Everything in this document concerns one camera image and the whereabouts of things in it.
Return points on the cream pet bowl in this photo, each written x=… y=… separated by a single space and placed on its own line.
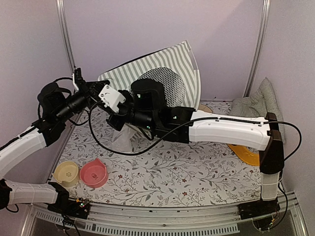
x=67 y=174

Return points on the aluminium frame post left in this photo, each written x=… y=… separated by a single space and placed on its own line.
x=65 y=34

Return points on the floral table mat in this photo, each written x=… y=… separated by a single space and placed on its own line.
x=168 y=175

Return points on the yellow double pet bowl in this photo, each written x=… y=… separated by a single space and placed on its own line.
x=245 y=154

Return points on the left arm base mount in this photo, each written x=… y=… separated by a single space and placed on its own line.
x=78 y=208

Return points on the green striped pet tent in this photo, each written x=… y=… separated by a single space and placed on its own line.
x=175 y=67

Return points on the aluminium frame post right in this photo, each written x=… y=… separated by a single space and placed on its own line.
x=258 y=47

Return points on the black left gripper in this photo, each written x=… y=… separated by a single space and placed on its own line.
x=89 y=92

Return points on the round wooden floral plate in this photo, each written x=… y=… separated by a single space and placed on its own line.
x=205 y=108

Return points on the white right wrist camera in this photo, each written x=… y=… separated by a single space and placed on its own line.
x=111 y=98

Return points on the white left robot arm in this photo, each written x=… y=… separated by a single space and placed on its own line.
x=18 y=149

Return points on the pink pet bowl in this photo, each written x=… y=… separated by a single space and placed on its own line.
x=94 y=174

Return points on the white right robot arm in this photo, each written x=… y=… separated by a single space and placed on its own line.
x=259 y=133

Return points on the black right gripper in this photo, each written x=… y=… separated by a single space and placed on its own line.
x=116 y=124

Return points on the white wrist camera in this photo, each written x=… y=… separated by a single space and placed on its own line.
x=111 y=98
x=77 y=79

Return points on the aluminium frame post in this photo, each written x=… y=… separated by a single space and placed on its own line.
x=258 y=47
x=65 y=34

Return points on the green checked cushion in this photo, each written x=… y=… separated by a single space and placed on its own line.
x=263 y=101

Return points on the front aluminium rail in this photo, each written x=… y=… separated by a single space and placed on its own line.
x=220 y=220

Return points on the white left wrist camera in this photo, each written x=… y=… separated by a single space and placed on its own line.
x=77 y=79

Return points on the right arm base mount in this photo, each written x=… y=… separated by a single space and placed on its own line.
x=257 y=208

